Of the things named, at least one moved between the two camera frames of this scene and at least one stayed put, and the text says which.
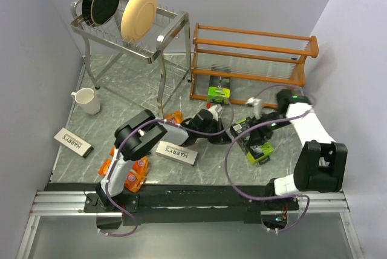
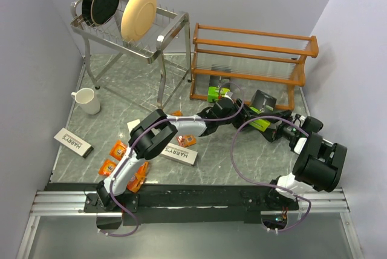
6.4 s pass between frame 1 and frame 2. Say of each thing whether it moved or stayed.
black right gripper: moved
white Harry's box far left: stayed
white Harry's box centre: stayed
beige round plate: stayed
